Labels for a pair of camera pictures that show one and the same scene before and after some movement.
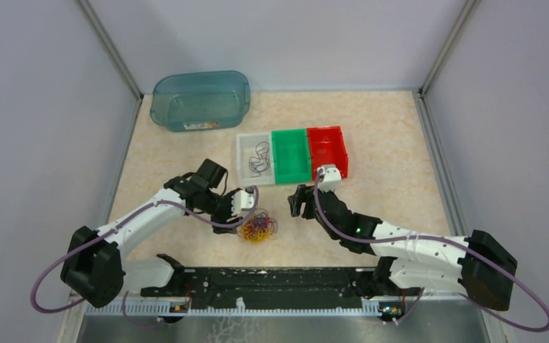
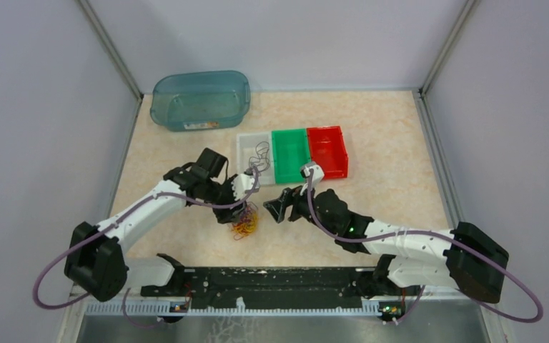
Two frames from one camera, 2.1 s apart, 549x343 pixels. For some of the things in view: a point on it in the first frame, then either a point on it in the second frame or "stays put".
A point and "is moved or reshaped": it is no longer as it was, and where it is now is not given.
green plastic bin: (292, 157) stays put
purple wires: (261, 162) stays put
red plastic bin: (327, 146) stays put
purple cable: (259, 221) is moved or reshaped
